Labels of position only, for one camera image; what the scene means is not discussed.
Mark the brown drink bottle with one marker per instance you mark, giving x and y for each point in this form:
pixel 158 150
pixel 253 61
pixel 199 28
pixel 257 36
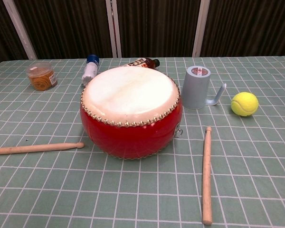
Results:
pixel 142 63

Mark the clear jar of rubber bands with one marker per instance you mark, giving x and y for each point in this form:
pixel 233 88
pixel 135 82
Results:
pixel 41 77

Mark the wooden drumstick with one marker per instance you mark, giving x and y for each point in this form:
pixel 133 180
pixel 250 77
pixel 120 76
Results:
pixel 206 175
pixel 33 148

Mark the green grid-patterned table mat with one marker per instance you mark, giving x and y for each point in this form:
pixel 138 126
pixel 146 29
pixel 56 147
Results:
pixel 61 190

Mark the red drum with white skin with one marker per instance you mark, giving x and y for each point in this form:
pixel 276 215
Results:
pixel 130 114

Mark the grey-blue plastic mug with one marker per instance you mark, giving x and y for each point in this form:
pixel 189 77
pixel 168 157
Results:
pixel 196 90

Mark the yellow tennis ball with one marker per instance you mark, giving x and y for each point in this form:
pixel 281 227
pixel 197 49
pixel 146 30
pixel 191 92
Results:
pixel 244 104

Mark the white partition post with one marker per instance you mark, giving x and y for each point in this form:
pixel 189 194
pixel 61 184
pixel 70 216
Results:
pixel 20 28
pixel 113 28
pixel 200 28

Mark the white bottle with blue cap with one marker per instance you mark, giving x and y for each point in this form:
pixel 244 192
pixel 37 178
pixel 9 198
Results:
pixel 90 70

